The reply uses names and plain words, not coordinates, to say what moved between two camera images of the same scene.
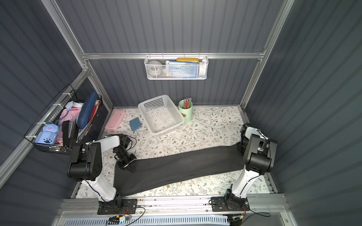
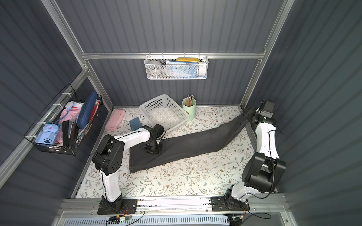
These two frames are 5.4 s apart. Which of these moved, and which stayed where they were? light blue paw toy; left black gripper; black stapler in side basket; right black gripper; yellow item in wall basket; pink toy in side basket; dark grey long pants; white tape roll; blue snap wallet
Moved: right black gripper; left black gripper; dark grey long pants
Stayed: black stapler in side basket; blue snap wallet; white tape roll; light blue paw toy; pink toy in side basket; yellow item in wall basket
